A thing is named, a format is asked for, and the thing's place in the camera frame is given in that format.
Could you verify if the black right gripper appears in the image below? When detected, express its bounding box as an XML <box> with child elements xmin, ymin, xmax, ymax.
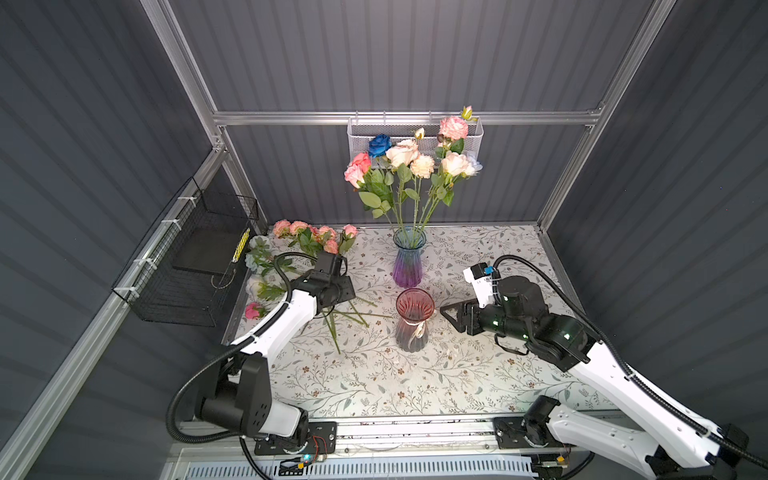
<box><xmin>437</xmin><ymin>293</ymin><xmax>526</xmax><ymax>342</ymax></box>

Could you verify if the red glass vase with ribbon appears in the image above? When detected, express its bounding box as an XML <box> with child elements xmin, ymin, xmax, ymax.
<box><xmin>395</xmin><ymin>288</ymin><xmax>435</xmax><ymax>353</ymax></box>

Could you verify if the blue purple glass vase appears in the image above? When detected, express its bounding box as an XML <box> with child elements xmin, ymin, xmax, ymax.
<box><xmin>392</xmin><ymin>227</ymin><xmax>427</xmax><ymax>289</ymax></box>

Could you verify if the magenta rose stem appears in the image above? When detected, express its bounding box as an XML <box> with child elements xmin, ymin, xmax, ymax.
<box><xmin>244</xmin><ymin>302</ymin><xmax>266</xmax><ymax>321</ymax></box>

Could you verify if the light pink rose stem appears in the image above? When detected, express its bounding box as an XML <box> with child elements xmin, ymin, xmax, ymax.
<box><xmin>344</xmin><ymin>163</ymin><xmax>402</xmax><ymax>235</ymax></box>

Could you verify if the blue rose stem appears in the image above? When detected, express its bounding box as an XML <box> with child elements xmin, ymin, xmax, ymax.
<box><xmin>368</xmin><ymin>134</ymin><xmax>392</xmax><ymax>158</ymax></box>

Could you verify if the white rose stem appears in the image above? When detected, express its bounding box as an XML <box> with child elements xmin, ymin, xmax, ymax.
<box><xmin>463</xmin><ymin>154</ymin><xmax>483</xmax><ymax>177</ymax></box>

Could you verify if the pale pink rose stem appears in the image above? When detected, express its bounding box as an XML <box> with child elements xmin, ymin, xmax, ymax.
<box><xmin>416</xmin><ymin>151</ymin><xmax>472</xmax><ymax>230</ymax></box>

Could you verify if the pink cream peony spray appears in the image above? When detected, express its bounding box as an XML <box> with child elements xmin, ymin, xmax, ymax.
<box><xmin>431</xmin><ymin>104</ymin><xmax>481</xmax><ymax>229</ymax></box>

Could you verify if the pink red rose stem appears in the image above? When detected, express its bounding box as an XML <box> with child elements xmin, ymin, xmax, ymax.
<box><xmin>347</xmin><ymin>152</ymin><xmax>397</xmax><ymax>190</ymax></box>

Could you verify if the white peony spray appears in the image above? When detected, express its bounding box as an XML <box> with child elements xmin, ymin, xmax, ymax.
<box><xmin>385</xmin><ymin>127</ymin><xmax>430</xmax><ymax>229</ymax></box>

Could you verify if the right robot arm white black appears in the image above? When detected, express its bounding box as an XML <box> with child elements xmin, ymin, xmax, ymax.
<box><xmin>440</xmin><ymin>263</ymin><xmax>749</xmax><ymax>479</ymax></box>

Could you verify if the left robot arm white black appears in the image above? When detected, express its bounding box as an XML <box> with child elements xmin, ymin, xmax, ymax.
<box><xmin>195</xmin><ymin>252</ymin><xmax>355</xmax><ymax>450</ymax></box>

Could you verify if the bunch of artificial flowers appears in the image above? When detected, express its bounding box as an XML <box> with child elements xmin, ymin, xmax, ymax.
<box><xmin>242</xmin><ymin>220</ymin><xmax>358</xmax><ymax>324</ymax></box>

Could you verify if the floral table cloth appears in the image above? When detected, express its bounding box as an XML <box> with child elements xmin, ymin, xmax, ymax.
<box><xmin>269</xmin><ymin>225</ymin><xmax>614</xmax><ymax>418</ymax></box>

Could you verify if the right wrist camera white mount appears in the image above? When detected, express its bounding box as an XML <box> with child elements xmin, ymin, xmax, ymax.
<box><xmin>463</xmin><ymin>262</ymin><xmax>497</xmax><ymax>308</ymax></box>

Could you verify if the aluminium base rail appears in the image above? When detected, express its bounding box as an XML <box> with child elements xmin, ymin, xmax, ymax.
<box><xmin>158</xmin><ymin>410</ymin><xmax>637</xmax><ymax>480</ymax></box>

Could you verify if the black wire mesh basket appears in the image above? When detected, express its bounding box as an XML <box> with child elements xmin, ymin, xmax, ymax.
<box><xmin>113</xmin><ymin>179</ymin><xmax>261</xmax><ymax>328</ymax></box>

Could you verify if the white wire mesh basket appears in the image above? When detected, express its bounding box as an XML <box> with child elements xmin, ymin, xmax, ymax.
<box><xmin>346</xmin><ymin>113</ymin><xmax>484</xmax><ymax>169</ymax></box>

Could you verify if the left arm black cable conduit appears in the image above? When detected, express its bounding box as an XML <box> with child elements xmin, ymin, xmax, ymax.
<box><xmin>165</xmin><ymin>251</ymin><xmax>319</xmax><ymax>480</ymax></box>

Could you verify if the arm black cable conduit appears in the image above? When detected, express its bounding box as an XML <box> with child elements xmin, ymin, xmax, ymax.
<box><xmin>165</xmin><ymin>251</ymin><xmax>319</xmax><ymax>480</ymax></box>
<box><xmin>491</xmin><ymin>254</ymin><xmax>768</xmax><ymax>480</ymax></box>

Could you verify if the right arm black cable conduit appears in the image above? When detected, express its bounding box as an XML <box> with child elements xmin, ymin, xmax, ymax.
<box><xmin>491</xmin><ymin>254</ymin><xmax>768</xmax><ymax>480</ymax></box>

